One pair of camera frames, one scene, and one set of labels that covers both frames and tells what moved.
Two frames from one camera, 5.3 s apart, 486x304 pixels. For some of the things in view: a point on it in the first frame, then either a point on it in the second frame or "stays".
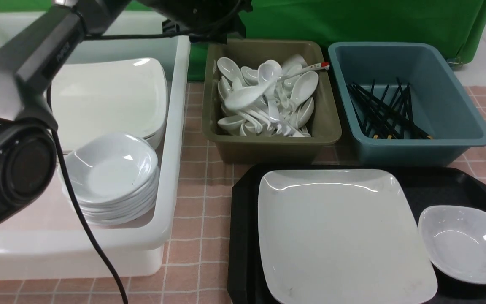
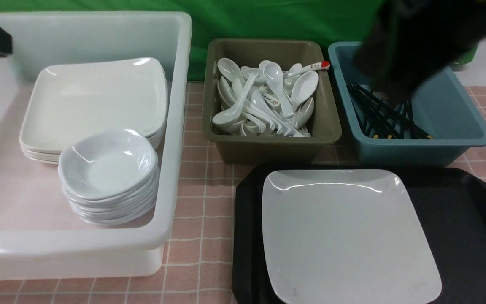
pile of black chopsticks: (380, 120) stays
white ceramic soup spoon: (270, 72) to (231, 115)
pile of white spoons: (272, 100) stays
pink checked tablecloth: (196, 266) stays
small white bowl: (467, 244) to (108, 164)
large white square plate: (342, 236) stays
